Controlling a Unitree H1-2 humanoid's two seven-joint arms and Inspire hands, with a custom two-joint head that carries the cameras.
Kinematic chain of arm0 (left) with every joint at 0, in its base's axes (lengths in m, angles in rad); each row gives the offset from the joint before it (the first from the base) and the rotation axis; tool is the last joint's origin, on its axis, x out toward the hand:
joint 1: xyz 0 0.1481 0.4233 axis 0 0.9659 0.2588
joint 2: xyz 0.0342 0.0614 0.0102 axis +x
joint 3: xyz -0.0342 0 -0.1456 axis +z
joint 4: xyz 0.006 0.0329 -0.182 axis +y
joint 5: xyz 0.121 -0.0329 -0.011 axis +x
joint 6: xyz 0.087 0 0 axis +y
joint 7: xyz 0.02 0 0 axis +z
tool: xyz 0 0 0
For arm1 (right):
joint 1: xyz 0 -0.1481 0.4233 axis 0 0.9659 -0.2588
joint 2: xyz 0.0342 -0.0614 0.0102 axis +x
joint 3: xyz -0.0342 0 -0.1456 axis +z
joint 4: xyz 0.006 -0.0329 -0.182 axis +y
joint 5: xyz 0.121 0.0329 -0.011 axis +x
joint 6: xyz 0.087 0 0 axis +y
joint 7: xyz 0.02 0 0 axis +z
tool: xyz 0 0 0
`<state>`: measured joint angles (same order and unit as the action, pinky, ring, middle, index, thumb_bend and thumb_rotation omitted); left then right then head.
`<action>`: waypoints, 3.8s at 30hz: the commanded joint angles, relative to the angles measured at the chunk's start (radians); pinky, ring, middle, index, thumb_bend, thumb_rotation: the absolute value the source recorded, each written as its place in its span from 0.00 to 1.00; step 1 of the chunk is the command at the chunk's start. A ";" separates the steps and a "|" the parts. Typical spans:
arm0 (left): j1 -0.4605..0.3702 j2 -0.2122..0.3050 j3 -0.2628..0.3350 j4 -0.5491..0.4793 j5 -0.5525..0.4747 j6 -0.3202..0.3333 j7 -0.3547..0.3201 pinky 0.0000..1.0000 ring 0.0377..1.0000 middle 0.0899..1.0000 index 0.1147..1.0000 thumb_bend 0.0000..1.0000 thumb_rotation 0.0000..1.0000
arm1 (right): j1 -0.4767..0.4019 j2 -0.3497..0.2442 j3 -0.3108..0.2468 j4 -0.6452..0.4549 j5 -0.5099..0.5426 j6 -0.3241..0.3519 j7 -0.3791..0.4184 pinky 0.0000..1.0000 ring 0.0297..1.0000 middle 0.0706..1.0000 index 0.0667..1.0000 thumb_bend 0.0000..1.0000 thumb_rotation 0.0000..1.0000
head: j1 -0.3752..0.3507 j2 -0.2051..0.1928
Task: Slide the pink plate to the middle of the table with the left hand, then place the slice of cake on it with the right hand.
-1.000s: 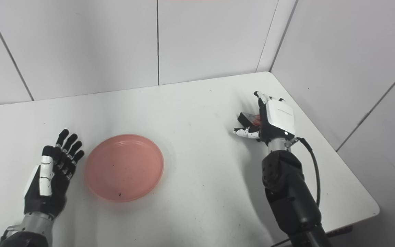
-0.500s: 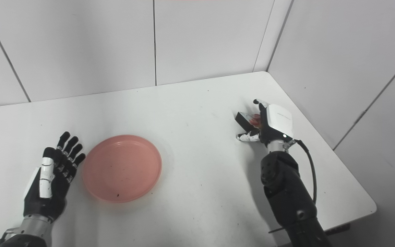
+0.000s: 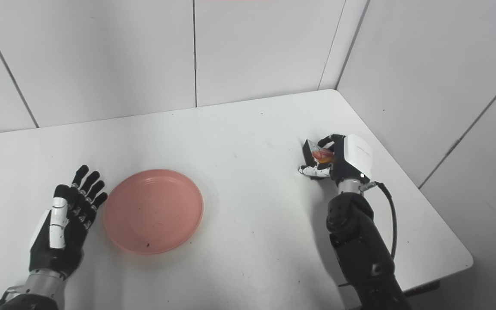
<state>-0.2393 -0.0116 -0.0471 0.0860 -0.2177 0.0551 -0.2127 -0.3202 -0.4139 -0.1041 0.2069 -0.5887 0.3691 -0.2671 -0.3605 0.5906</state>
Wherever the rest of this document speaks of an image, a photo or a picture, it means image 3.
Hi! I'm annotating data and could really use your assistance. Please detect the slice of cake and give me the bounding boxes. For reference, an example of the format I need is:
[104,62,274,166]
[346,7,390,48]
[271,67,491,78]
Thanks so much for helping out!
[302,139,335,169]

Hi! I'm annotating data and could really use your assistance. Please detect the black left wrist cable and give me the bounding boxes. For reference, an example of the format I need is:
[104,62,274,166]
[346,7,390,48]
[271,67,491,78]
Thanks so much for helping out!
[0,288,18,308]

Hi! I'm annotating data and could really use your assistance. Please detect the pink plate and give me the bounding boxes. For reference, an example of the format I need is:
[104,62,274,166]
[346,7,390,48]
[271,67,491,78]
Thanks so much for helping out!
[103,169,204,255]

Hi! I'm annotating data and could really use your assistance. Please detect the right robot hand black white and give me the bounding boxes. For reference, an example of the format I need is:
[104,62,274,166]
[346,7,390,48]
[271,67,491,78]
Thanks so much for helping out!
[298,134,373,186]

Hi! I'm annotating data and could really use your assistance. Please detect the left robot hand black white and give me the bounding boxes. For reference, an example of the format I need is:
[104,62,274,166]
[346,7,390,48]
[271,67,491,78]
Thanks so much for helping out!
[29,165,108,278]

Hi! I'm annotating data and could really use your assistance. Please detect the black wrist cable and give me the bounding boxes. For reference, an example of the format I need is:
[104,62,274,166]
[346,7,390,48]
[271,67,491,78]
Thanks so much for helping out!
[359,181,398,260]
[0,288,18,308]

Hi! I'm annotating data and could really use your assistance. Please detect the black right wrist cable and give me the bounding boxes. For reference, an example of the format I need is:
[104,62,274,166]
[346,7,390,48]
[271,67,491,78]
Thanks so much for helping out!
[359,181,398,260]

